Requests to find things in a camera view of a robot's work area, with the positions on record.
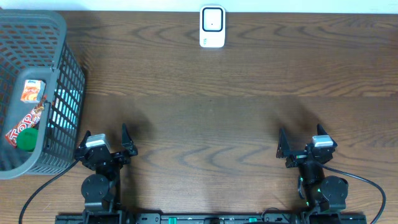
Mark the green lid jar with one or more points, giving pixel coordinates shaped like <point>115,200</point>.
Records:
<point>27,139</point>

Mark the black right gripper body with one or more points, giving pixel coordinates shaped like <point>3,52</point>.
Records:
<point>297,158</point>

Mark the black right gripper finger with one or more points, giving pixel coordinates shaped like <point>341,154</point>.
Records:
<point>283,148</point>
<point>320,130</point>

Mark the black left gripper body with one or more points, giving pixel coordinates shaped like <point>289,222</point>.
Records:
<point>119,160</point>

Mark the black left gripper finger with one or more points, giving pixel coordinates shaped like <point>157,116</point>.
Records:
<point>127,143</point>
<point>84,140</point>

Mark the grey plastic mesh basket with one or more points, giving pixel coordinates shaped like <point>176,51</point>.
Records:
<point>34,47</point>

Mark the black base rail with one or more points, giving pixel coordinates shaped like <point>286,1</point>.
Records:
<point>155,218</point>

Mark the mint Zappy wipes pack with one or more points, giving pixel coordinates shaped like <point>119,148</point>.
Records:
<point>66,105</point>

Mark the white barcode scanner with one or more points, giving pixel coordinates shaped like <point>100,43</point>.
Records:
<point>212,26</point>

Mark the red Top chocolate bar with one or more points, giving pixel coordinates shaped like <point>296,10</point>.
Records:
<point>30,120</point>

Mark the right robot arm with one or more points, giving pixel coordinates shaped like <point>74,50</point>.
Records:
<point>325,195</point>

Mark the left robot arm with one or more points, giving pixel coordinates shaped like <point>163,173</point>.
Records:
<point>102,190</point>

